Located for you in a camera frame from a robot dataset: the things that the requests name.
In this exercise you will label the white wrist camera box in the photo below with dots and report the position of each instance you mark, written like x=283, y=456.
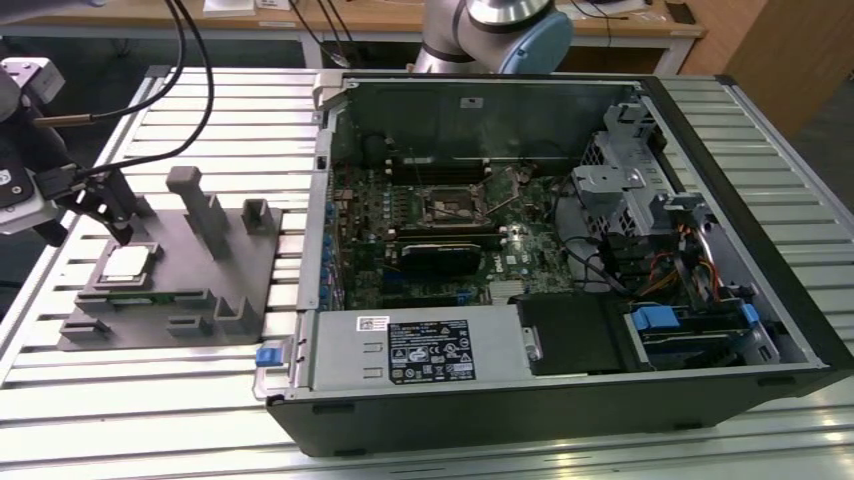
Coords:
x=34, y=85

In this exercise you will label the black open PC case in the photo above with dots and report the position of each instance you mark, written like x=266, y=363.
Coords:
x=467, y=415

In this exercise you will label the silver chipset heatsink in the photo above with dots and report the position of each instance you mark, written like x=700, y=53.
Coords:
x=509, y=290

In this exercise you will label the white labelled box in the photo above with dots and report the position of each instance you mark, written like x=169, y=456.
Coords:
x=277, y=4

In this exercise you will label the green RAM stick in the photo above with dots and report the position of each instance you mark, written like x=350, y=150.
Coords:
x=143, y=299

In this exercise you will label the CPU socket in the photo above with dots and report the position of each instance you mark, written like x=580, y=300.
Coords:
x=454, y=202

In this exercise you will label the blue case latch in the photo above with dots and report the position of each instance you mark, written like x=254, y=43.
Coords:
x=269, y=355

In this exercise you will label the black phone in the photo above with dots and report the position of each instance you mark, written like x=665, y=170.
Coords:
x=681, y=12

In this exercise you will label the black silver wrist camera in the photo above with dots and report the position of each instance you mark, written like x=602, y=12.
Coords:
x=20, y=200

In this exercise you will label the blue disk carrier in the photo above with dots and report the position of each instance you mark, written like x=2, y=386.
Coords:
x=650, y=320

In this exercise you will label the pale grey case corner bracket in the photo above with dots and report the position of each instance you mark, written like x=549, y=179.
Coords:
x=327, y=87

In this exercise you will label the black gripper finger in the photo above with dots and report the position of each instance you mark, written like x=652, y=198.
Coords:
x=50, y=232
x=114, y=200

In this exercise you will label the green motherboard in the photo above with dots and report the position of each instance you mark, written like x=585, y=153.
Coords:
x=527, y=245

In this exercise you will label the grey parts rack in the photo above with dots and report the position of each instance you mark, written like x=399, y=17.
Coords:
x=181, y=280

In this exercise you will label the black plastic shroud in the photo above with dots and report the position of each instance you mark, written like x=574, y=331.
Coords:
x=574, y=330

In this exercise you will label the black graphics card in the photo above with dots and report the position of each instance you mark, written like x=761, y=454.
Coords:
x=437, y=257

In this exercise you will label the black RAM slot bank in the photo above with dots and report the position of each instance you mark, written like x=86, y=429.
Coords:
x=447, y=232
x=441, y=172

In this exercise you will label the white cardboard box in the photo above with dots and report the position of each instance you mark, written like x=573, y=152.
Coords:
x=230, y=7

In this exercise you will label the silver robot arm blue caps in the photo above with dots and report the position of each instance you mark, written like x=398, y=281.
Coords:
x=461, y=30

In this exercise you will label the wooden cabinet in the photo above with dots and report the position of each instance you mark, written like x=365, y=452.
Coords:
x=788, y=50

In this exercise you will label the silver power supply unit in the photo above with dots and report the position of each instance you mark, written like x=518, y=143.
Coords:
x=347, y=350

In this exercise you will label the silver CPU green board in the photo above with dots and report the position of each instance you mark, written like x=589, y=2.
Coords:
x=128, y=262

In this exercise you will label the metal drive cage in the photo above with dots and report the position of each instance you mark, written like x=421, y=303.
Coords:
x=604, y=185

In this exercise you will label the blue plastic tab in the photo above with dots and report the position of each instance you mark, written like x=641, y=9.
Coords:
x=749, y=314

